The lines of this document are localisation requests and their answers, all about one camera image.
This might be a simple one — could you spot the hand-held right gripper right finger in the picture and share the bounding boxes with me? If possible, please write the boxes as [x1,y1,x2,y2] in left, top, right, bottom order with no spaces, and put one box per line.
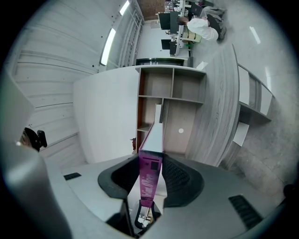
[160,154,205,209]

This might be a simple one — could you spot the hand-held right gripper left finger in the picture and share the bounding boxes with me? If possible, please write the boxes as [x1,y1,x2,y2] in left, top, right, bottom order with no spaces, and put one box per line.
[97,154,141,201]

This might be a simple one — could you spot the pink book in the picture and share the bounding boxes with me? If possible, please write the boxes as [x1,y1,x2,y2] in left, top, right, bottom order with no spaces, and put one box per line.
[138,104,164,208]

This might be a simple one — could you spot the white office desk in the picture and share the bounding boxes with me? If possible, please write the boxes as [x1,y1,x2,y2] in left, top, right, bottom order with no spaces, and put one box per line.
[174,0,195,58]

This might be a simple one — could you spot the grey wooden shelf unit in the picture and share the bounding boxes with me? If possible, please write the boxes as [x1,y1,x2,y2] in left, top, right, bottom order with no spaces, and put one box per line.
[135,43,276,168]

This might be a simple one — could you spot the long ceiling light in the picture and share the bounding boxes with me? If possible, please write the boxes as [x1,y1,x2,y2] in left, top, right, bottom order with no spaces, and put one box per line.
[119,0,130,16]
[99,28,117,67]

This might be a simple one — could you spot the pale yellow drawer cabinet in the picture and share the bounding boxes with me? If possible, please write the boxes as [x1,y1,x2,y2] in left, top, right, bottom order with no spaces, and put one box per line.
[183,30,202,43]

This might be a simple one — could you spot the black office chair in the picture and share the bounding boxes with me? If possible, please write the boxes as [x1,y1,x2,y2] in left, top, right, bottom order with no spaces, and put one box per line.
[206,14,223,36]

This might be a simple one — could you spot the black head-worn camera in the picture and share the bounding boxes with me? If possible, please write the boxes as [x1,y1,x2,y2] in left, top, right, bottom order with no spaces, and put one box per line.
[23,127,48,153]

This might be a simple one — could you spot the white metal lattice frame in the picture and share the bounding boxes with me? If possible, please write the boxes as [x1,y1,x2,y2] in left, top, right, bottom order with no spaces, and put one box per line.
[118,4,144,68]

